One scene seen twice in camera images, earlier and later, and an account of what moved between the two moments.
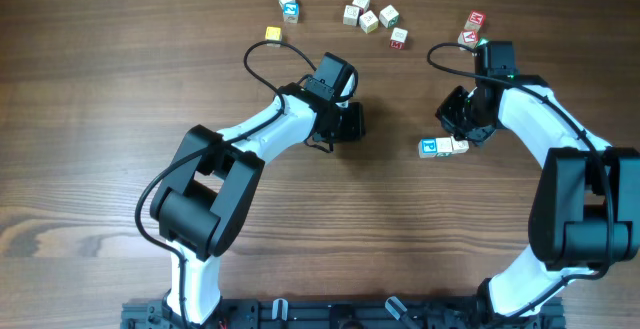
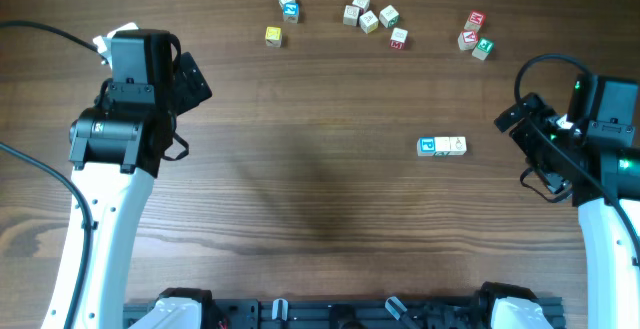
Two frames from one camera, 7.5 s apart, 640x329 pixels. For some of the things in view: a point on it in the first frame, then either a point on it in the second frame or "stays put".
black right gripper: (444, 114) to (554, 177)
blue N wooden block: (290, 12) stays put
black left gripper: (357, 132) to (190, 85)
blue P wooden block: (427, 147) stays put
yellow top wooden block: (273, 33) stays put
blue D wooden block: (459, 146) stays put
